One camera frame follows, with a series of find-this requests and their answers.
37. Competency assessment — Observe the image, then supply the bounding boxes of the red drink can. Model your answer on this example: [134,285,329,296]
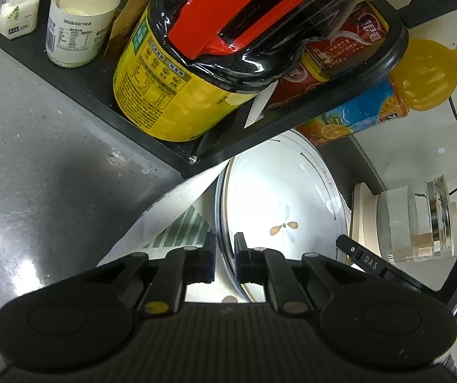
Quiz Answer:
[262,64,331,110]
[304,2,391,76]

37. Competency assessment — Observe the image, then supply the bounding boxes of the orange juice bottle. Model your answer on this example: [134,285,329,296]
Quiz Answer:
[296,39,457,146]

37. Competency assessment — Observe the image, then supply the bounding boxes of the cream kettle base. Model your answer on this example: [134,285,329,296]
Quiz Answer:
[350,182,385,266]

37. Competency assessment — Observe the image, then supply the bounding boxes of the yellow-green seasoning pouch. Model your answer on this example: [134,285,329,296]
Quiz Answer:
[101,0,158,62]

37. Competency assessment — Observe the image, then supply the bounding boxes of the clear seasoning shaker bottle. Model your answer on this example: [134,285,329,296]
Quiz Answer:
[0,0,48,41]

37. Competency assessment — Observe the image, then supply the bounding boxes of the patterned fringed table cloth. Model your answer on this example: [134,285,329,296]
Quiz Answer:
[97,160,229,268]

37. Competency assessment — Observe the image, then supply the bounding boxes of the black metal kitchen rack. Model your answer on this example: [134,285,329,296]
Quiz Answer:
[0,0,457,178]

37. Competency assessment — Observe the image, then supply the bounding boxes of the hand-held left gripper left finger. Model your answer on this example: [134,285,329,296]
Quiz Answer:
[89,233,217,317]

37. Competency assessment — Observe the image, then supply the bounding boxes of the glass kettle with cream handle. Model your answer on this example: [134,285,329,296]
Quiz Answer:
[376,173,457,264]

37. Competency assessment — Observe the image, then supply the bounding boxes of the white-label seasoning jar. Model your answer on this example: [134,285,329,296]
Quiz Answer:
[45,0,129,68]

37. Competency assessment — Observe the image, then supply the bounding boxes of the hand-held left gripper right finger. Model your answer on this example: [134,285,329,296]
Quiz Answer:
[233,232,357,315]

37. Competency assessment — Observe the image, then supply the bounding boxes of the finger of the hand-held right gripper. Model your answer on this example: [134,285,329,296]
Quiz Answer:
[335,235,432,292]

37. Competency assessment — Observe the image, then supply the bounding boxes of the white plate with flower print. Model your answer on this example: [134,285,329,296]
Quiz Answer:
[214,130,351,302]

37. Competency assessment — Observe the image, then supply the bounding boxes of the yellow-label jug with red handle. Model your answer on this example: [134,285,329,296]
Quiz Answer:
[113,0,397,142]

